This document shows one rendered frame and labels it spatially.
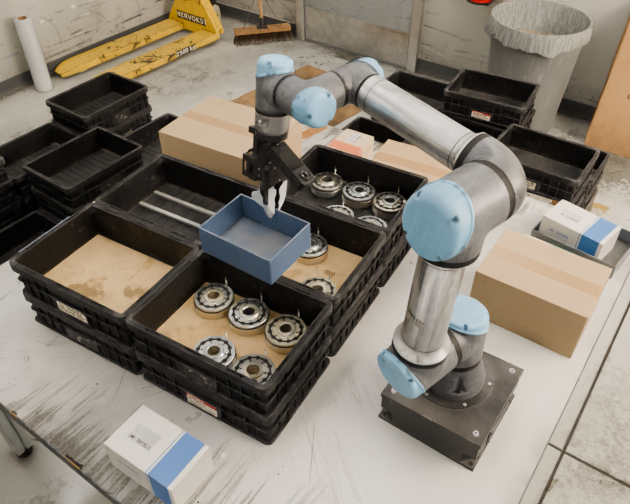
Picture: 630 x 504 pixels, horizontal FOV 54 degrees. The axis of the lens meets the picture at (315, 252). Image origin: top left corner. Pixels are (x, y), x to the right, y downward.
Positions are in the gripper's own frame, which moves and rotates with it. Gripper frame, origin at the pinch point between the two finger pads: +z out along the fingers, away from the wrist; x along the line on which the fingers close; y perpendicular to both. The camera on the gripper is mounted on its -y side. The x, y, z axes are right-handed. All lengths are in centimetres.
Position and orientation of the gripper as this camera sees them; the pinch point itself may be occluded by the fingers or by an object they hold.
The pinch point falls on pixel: (274, 213)
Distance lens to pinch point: 141.4
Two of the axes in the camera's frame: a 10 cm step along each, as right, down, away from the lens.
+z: -0.9, 8.2, 5.7
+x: -6.1, 4.1, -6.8
